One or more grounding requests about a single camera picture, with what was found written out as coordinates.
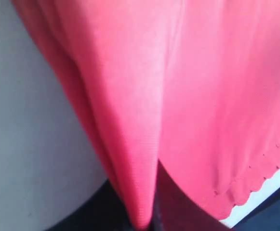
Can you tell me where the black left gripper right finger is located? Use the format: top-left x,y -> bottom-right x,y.
149,162 -> 231,231

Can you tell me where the red scalloped table cloth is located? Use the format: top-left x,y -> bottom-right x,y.
13,0 -> 280,231

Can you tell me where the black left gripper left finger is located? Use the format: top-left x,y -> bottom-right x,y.
48,180 -> 134,231

